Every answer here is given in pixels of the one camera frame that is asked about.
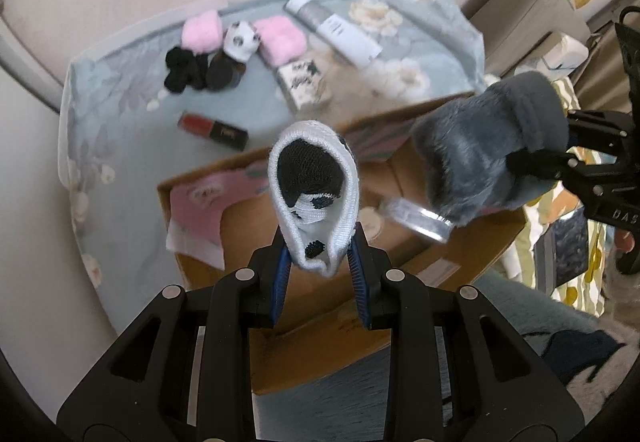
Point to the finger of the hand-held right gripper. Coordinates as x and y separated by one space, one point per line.
600 129
545 164

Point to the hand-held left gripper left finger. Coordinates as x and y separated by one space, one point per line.
281 272

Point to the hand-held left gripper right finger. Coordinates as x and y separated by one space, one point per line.
357 272

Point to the white panda print sock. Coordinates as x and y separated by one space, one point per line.
240 39
345 202

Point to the grey plush glove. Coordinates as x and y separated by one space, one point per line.
465 146

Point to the clear plastic jar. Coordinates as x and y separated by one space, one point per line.
425 219

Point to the cardboard box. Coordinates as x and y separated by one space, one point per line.
300 362

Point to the red lipstick with black cap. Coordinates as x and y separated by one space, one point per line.
210 127

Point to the small white patterned box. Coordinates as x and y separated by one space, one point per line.
300 81

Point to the black fluffy sock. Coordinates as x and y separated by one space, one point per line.
182 69

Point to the pink fluffy sock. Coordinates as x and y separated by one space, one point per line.
200 31
280 39

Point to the white tube with grey cap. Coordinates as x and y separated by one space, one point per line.
340 31

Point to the white plastic packet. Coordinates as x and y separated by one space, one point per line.
552 52

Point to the yellow floral blanket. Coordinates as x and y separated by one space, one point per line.
550 242

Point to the beige sofa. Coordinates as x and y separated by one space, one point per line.
530 6

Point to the blue fluffy rug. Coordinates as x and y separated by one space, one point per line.
525 317

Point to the blue floral tablecloth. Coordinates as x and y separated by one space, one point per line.
125 121

